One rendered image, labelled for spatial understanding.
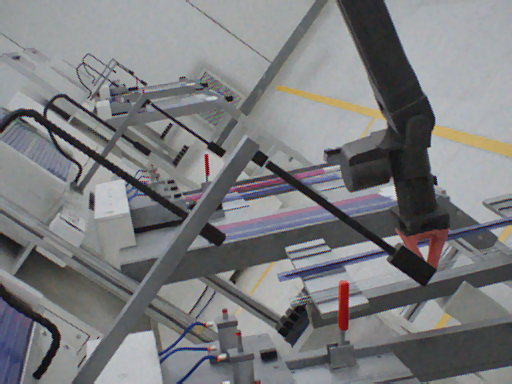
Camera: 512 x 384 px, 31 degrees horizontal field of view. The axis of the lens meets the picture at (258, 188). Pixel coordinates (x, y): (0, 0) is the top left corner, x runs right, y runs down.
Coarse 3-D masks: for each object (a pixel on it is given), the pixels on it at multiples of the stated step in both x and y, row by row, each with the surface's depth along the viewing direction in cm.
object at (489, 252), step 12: (480, 252) 138; (492, 252) 137; (504, 252) 138; (444, 264) 137; (456, 264) 137; (384, 276) 136; (396, 276) 136; (336, 288) 136; (360, 288) 136; (300, 300) 135; (312, 300) 135
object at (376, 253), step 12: (468, 228) 149; (480, 228) 149; (492, 228) 149; (420, 240) 148; (372, 252) 148; (384, 252) 148; (324, 264) 147; (336, 264) 147; (348, 264) 147; (288, 276) 146; (300, 276) 147
